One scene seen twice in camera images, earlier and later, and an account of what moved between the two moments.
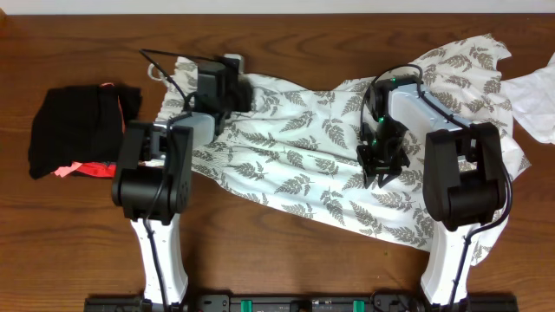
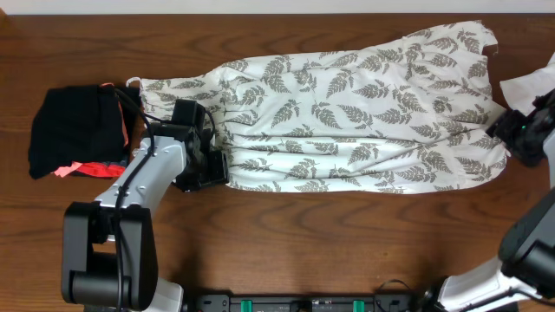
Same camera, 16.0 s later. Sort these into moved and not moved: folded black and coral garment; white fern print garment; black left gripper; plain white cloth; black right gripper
Moved: white fern print garment; black right gripper; black left gripper
Not moved: folded black and coral garment; plain white cloth
